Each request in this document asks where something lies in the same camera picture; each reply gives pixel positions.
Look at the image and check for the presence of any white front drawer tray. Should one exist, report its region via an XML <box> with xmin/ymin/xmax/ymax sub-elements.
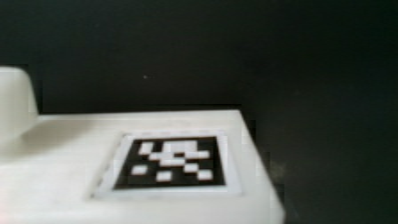
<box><xmin>0</xmin><ymin>67</ymin><xmax>284</xmax><ymax>224</ymax></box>

